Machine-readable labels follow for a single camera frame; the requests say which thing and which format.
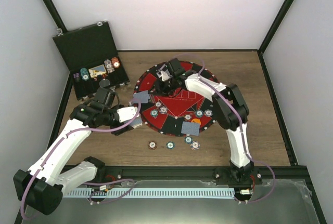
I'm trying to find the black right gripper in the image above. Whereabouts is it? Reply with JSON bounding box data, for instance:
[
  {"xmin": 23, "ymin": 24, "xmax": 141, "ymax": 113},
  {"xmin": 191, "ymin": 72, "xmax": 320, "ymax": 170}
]
[{"xmin": 149, "ymin": 76, "xmax": 178, "ymax": 97}]

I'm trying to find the blue backed playing card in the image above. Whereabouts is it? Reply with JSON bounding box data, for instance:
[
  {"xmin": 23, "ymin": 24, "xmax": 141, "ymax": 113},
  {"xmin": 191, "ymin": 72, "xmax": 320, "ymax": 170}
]
[
  {"xmin": 133, "ymin": 90, "xmax": 150, "ymax": 103},
  {"xmin": 181, "ymin": 122, "xmax": 200, "ymax": 136}
]

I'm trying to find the blue backed card deck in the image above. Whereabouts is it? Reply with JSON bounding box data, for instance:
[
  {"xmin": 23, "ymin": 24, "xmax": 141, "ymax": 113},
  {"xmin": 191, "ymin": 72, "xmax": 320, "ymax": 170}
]
[{"xmin": 130, "ymin": 117, "xmax": 143, "ymax": 129}]

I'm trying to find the orange big blind button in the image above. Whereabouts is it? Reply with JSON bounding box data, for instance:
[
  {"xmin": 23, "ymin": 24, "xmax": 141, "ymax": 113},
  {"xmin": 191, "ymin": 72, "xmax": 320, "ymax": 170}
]
[{"xmin": 191, "ymin": 118, "xmax": 201, "ymax": 125}]

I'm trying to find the brown chip stack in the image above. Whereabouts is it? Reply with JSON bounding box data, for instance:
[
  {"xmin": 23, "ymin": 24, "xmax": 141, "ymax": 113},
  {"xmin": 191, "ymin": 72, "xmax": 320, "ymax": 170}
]
[{"xmin": 148, "ymin": 141, "xmax": 157, "ymax": 150}]

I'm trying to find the blue purple chip stack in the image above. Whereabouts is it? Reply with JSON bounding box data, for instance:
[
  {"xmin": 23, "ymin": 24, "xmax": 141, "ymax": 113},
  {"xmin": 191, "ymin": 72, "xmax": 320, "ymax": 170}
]
[{"xmin": 190, "ymin": 141, "xmax": 200, "ymax": 150}]

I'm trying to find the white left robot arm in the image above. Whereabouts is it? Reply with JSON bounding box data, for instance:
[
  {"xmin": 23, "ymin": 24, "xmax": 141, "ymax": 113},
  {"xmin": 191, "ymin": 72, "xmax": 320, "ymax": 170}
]
[{"xmin": 14, "ymin": 87, "xmax": 141, "ymax": 219}]

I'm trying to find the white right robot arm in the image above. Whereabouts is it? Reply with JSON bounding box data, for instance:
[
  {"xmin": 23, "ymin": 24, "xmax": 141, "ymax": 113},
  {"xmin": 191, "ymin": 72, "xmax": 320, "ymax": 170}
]
[{"xmin": 151, "ymin": 58, "xmax": 254, "ymax": 184}]

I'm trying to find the clear acrylic dealer button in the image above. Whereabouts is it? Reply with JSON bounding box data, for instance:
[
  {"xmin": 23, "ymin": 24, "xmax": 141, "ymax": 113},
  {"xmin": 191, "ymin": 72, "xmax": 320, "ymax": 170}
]
[{"xmin": 99, "ymin": 78, "xmax": 110, "ymax": 88}]

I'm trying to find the round red black poker mat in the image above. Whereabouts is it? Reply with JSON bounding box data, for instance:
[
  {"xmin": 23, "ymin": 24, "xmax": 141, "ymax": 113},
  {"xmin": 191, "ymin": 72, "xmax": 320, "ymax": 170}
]
[{"xmin": 132, "ymin": 60, "xmax": 225, "ymax": 137}]

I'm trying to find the green blue 50 chip stack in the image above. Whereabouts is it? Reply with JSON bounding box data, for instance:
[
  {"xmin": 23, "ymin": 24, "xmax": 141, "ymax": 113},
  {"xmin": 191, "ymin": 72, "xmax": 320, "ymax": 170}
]
[{"xmin": 80, "ymin": 68, "xmax": 89, "ymax": 81}]

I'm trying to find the boxed playing card deck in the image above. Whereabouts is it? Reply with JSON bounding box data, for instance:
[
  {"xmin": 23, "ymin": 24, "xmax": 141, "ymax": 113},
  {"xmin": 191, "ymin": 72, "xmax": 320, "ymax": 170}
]
[{"xmin": 88, "ymin": 64, "xmax": 107, "ymax": 78}]

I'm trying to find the purple black chip stack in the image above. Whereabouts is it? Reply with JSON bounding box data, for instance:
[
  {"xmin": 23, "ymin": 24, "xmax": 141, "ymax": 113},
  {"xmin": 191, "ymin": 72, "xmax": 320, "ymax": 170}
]
[{"xmin": 73, "ymin": 73, "xmax": 80, "ymax": 83}]

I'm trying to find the red chip stack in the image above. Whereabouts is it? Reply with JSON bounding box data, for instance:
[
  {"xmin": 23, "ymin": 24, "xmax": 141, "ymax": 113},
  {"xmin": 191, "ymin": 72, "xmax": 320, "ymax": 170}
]
[{"xmin": 111, "ymin": 57, "xmax": 120, "ymax": 69}]

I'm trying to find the black poker case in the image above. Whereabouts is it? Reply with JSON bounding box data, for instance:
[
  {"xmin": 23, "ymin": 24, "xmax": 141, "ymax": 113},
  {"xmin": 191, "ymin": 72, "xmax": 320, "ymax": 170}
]
[{"xmin": 53, "ymin": 21, "xmax": 130, "ymax": 100}]

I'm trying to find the light blue slotted strip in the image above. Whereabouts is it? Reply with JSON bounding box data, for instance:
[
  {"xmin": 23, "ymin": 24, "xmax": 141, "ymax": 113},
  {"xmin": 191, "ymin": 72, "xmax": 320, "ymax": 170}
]
[{"xmin": 64, "ymin": 188, "xmax": 235, "ymax": 200}]

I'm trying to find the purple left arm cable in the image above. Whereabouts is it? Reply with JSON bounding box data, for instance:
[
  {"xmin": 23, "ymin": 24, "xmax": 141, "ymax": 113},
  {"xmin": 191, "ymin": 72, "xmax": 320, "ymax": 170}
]
[{"xmin": 20, "ymin": 98, "xmax": 143, "ymax": 221}]

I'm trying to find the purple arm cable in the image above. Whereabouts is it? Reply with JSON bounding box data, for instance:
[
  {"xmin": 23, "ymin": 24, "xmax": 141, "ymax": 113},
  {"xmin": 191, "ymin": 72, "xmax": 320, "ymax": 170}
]
[
  {"xmin": 20, "ymin": 98, "xmax": 143, "ymax": 221},
  {"xmin": 161, "ymin": 53, "xmax": 276, "ymax": 205}
]

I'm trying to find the black mounting rail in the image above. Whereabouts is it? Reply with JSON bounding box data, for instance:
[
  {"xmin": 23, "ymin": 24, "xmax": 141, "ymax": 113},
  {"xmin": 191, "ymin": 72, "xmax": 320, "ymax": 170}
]
[{"xmin": 65, "ymin": 165, "xmax": 309, "ymax": 186}]

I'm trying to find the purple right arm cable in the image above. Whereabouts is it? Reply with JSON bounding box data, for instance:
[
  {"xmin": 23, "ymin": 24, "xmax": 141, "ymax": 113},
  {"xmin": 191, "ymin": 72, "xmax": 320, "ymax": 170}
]
[{"xmin": 161, "ymin": 53, "xmax": 276, "ymax": 205}]

